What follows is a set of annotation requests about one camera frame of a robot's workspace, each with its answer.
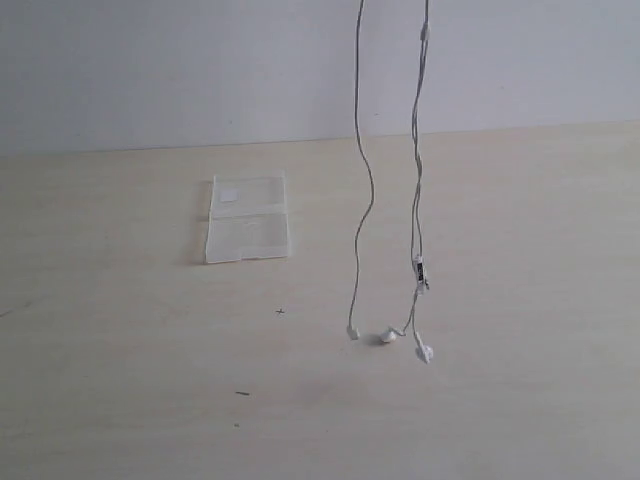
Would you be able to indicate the white wired earphones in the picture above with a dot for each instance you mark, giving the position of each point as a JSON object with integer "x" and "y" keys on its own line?
{"x": 417, "y": 247}

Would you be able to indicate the clear plastic hinged case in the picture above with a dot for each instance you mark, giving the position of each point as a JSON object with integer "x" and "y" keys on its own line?
{"x": 242, "y": 217}

